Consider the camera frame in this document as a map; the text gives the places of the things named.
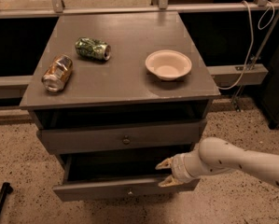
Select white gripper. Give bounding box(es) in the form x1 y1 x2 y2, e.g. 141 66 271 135
155 152 199 188

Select grey drawer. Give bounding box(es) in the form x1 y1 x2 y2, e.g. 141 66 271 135
37 119 206 154
53 154 199 202

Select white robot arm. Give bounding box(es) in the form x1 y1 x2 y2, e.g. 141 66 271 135
155 137 279 188

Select grey wooden drawer cabinet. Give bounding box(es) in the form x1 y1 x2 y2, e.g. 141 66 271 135
19 11 221 185

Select grey top drawer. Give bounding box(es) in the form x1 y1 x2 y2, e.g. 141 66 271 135
37 119 206 154

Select white paper bowl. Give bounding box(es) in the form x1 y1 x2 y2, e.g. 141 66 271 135
145 49 192 81

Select thin metal diagonal rod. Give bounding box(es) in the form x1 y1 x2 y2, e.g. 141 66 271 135
230 0 279 110

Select crushed green soda can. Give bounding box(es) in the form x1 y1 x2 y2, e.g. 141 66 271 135
75 37 111 61

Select crushed orange soda can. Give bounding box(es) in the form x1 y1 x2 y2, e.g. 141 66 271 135
41 55 73 92

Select black bar on floor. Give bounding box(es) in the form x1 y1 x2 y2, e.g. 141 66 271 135
0 182 13 215

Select white hanging cable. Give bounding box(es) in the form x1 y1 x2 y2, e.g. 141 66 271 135
216 0 275 91

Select grey metal rail frame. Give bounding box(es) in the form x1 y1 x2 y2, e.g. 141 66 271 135
0 0 279 101

